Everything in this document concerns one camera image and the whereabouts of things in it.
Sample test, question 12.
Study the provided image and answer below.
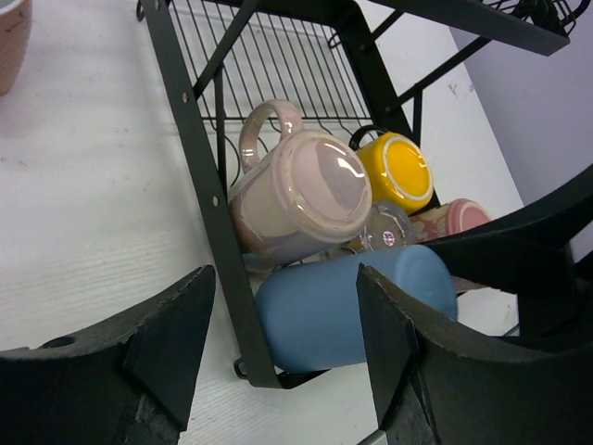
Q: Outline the clear glass cup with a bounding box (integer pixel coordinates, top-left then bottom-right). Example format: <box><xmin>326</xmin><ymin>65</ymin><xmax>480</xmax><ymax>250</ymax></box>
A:
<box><xmin>321</xmin><ymin>199</ymin><xmax>417</xmax><ymax>260</ymax></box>

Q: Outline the salmon floral mug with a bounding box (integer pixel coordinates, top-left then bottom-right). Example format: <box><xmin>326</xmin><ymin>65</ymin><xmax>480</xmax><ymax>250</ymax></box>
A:
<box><xmin>0</xmin><ymin>0</ymin><xmax>32</xmax><ymax>95</ymax></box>

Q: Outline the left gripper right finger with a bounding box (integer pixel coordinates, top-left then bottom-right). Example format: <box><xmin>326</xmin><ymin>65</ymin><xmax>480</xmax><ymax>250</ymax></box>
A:
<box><xmin>357</xmin><ymin>265</ymin><xmax>592</xmax><ymax>444</ymax></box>

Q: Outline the yellow mug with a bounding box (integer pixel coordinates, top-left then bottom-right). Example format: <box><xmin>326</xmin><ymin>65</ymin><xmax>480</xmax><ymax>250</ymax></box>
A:
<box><xmin>348</xmin><ymin>124</ymin><xmax>435</xmax><ymax>215</ymax></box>

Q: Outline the blue tumbler cup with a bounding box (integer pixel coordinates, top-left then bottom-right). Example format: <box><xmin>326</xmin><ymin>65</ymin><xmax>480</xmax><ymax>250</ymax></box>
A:
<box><xmin>255</xmin><ymin>245</ymin><xmax>458</xmax><ymax>374</ymax></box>

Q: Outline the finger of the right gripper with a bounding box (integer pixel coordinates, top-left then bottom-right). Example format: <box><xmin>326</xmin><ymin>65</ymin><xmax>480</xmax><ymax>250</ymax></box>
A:
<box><xmin>425</xmin><ymin>168</ymin><xmax>592</xmax><ymax>338</ymax></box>

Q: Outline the pink floral mug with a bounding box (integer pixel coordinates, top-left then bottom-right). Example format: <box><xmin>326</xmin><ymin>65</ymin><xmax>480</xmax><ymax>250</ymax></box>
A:
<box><xmin>410</xmin><ymin>198</ymin><xmax>491</xmax><ymax>243</ymax></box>

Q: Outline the black wire dish rack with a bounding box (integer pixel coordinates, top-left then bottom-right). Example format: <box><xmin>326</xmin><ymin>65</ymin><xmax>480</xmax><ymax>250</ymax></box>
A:
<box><xmin>136</xmin><ymin>1</ymin><xmax>592</xmax><ymax>389</ymax></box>

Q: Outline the iridescent pink mug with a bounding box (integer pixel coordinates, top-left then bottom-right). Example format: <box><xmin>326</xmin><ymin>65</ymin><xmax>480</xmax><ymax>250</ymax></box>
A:
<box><xmin>228</xmin><ymin>99</ymin><xmax>372</xmax><ymax>271</ymax></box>

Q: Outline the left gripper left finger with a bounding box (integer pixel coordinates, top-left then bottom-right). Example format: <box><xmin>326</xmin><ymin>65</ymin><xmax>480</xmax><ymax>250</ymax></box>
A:
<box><xmin>1</xmin><ymin>265</ymin><xmax>216</xmax><ymax>444</ymax></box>

